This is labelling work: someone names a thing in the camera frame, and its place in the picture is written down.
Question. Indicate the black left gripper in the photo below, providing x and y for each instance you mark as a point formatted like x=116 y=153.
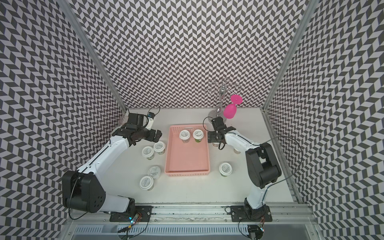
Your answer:
x=151 y=137

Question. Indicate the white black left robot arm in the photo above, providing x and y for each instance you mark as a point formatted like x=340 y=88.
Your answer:
x=82 y=189

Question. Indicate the tipped clear lid yogurt cup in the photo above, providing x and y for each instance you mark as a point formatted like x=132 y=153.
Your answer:
x=154 y=172

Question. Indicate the magenta plastic wine glass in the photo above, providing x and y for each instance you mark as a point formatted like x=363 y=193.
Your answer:
x=231 y=109

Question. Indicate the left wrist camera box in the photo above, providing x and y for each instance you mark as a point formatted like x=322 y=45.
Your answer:
x=151 y=116

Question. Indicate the aluminium corner post right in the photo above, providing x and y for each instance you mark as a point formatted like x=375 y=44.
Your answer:
x=310 y=10

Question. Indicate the green yogurt cup white lid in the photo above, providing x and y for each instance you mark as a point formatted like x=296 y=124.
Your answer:
x=198 y=135

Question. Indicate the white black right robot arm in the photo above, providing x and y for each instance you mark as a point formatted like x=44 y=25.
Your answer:
x=262 y=165

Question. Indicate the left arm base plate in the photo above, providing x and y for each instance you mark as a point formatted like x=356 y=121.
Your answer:
x=130 y=213

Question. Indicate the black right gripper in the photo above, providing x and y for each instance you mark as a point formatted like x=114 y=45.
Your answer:
x=211 y=138

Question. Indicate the pink perforated plastic basket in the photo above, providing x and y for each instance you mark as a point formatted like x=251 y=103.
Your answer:
x=187 y=159

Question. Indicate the aluminium front rail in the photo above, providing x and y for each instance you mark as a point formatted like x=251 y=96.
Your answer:
x=277 y=221

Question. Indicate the green yogurt cup front-right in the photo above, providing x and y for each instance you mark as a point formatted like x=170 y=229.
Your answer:
x=225 y=169

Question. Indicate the aluminium corner post left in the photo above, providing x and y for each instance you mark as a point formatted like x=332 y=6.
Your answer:
x=70 y=16

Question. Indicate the aluminium corner post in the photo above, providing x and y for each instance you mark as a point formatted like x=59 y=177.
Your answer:
x=310 y=10
x=70 y=16

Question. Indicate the chrome cup holder stand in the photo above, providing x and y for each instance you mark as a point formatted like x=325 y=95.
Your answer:
x=223 y=89

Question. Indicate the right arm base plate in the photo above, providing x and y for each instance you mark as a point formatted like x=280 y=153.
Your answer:
x=245 y=214

